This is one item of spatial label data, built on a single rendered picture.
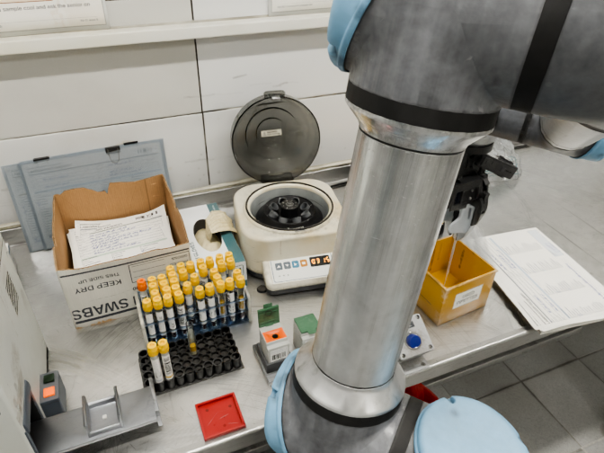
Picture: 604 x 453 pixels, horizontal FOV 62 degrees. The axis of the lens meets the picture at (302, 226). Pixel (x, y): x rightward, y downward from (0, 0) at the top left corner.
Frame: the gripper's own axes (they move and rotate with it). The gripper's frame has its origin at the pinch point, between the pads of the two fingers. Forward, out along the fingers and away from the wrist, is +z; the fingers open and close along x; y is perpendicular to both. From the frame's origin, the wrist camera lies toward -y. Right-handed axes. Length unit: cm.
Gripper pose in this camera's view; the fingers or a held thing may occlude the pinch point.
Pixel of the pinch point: (457, 230)
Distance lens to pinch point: 101.7
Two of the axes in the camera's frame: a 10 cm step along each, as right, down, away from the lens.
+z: -0.2, 8.1, 5.8
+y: -8.9, 2.5, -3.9
